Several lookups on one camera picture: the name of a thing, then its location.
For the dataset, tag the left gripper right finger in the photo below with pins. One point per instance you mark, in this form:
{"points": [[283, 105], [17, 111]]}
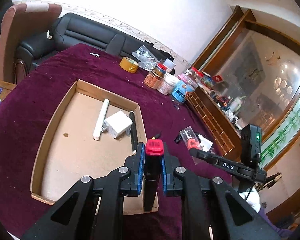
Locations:
{"points": [[192, 189]]}

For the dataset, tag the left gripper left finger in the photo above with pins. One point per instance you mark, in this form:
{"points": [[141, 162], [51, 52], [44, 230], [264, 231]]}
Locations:
{"points": [[125, 181]]}

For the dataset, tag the black red-capped marker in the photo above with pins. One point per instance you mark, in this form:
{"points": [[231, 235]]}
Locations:
{"points": [[154, 151]]}

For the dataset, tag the small white dropper bottle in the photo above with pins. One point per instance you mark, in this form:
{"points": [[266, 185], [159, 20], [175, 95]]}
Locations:
{"points": [[205, 143]]}

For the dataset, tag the black marker pen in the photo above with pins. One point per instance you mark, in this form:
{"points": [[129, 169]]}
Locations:
{"points": [[133, 133]]}

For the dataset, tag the white cylinder tube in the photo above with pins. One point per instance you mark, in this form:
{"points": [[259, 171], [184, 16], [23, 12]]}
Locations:
{"points": [[99, 124]]}

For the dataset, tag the white power adapter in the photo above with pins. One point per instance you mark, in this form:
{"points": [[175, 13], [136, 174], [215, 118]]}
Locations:
{"points": [[116, 124]]}

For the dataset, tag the brown wooden sideboard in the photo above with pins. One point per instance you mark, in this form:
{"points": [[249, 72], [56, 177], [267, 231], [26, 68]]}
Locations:
{"points": [[225, 137]]}

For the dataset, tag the clear package red item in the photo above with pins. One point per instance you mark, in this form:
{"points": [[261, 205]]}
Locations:
{"points": [[190, 139]]}

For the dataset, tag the gold black pen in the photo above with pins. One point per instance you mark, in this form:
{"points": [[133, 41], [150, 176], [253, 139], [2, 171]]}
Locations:
{"points": [[157, 136]]}

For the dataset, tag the shallow cardboard box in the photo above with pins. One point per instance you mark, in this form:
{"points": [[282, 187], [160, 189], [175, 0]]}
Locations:
{"points": [[68, 152]]}

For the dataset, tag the blue cartoon label jar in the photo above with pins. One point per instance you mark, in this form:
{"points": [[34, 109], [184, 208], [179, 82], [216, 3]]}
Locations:
{"points": [[183, 89]]}

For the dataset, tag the wooden glass cabinet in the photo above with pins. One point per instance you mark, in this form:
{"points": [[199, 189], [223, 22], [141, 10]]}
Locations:
{"points": [[257, 71]]}

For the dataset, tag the white plastic jar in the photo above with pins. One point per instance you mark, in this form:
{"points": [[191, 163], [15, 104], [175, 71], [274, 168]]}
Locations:
{"points": [[167, 84]]}

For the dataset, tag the orange label jar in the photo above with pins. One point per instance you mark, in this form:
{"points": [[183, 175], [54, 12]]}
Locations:
{"points": [[152, 80]]}

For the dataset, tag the red lid clear jar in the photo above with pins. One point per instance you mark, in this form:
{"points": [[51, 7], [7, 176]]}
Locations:
{"points": [[194, 76]]}

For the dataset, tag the red lid gold can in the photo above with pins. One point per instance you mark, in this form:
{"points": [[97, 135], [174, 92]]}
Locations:
{"points": [[159, 70]]}

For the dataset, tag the yellow tape roll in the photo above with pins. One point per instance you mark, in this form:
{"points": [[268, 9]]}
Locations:
{"points": [[129, 65]]}

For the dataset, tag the maroon velvet tablecloth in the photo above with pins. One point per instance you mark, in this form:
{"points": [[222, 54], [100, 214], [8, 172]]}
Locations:
{"points": [[26, 111]]}

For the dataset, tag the clear plastic bag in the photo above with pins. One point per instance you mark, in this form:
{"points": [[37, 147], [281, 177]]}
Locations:
{"points": [[147, 60]]}

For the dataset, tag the black leather sofa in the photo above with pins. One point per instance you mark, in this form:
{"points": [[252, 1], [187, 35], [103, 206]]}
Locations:
{"points": [[72, 29]]}

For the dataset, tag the brown pink armchair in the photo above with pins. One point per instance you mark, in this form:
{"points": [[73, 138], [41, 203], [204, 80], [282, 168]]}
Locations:
{"points": [[19, 22]]}

